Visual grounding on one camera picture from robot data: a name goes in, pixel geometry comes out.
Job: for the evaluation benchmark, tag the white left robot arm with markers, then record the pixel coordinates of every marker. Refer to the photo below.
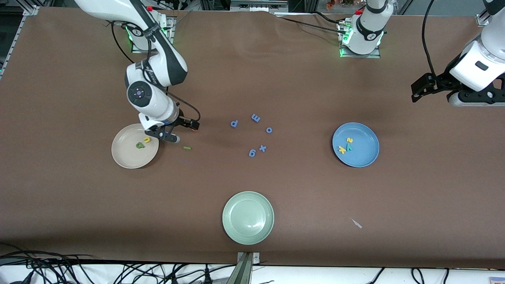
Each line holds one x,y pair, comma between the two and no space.
485,59

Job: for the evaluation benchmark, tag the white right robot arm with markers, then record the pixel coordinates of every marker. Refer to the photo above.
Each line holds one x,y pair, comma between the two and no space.
158,108

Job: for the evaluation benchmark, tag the pale green round plate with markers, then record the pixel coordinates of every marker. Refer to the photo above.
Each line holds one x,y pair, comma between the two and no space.
248,219

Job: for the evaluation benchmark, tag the blue foam letter m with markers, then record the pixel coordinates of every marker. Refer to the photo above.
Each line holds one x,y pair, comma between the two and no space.
255,118

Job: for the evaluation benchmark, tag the blue foam letter g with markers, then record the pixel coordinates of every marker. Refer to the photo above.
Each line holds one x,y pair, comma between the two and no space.
250,154

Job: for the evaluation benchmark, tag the blue foam letter x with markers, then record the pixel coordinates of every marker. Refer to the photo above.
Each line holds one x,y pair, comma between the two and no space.
262,148

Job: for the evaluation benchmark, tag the beige round plate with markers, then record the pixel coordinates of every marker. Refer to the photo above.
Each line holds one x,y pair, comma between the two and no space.
130,157

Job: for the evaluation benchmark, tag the grey metal frame bar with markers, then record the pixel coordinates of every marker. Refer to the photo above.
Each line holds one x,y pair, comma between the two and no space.
256,6

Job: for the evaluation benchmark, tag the small white paper scrap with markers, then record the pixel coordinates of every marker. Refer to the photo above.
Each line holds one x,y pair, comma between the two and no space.
357,224

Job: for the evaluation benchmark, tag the blue round plate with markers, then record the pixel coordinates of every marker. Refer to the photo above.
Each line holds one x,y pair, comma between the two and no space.
365,156

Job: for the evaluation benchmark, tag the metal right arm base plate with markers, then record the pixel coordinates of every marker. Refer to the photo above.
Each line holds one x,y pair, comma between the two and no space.
172,43

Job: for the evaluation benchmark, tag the orange background object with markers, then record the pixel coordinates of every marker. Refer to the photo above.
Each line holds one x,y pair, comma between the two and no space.
330,4

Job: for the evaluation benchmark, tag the blue foam letter p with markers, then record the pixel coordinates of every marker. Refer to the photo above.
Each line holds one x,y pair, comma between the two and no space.
232,125

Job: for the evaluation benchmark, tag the brown table cover sheet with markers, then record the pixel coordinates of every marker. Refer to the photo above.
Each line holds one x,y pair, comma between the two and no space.
252,79

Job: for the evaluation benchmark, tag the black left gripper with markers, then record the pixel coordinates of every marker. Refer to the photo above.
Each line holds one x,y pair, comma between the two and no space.
438,83

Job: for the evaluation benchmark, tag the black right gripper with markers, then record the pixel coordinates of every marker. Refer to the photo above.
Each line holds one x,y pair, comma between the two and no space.
181,121

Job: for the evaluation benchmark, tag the grey metal camera bracket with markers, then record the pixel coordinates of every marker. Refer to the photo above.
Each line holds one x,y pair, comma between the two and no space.
244,272

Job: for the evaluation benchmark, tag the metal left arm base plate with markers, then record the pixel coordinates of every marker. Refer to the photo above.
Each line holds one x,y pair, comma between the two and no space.
371,56

